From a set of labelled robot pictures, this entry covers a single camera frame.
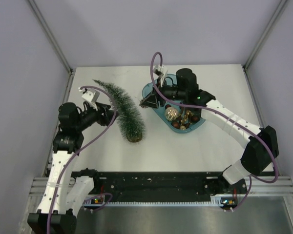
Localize teal plastic bin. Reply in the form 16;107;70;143
142;74;205;134

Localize aluminium front rail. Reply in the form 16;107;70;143
29;176;293;196

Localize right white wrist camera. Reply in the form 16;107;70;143
153;65;168;87

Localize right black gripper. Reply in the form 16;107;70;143
142;78;187;110

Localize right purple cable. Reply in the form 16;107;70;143
150;51;280;212

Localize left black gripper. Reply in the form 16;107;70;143
74;102;120;132

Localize aluminium corner post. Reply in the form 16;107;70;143
26;0;73;74
243;0;290;72

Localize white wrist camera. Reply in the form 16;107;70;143
153;65;168;87
79;87;100;110

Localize left aluminium corner post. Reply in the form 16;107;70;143
26;0;73;74

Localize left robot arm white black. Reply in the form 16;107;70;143
27;102;117;234

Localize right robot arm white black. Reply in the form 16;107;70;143
140;65;279;193

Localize white slotted cable duct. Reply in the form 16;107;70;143
83;196;237;208

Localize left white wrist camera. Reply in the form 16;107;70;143
79;87;100;110

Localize small green christmas tree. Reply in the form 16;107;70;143
94;79;146;143

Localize right aluminium corner post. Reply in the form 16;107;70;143
243;0;290;72

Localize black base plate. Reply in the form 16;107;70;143
71;169;247;203

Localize brown bauble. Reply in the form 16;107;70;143
190;115;200;123
171;121;180;129

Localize large silver gold bauble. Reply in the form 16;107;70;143
164;107;179;121

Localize large frosted pine cone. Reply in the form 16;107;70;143
139;99;145;108

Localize brown ribbon gold berry sprig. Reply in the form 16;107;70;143
179;110;192;130

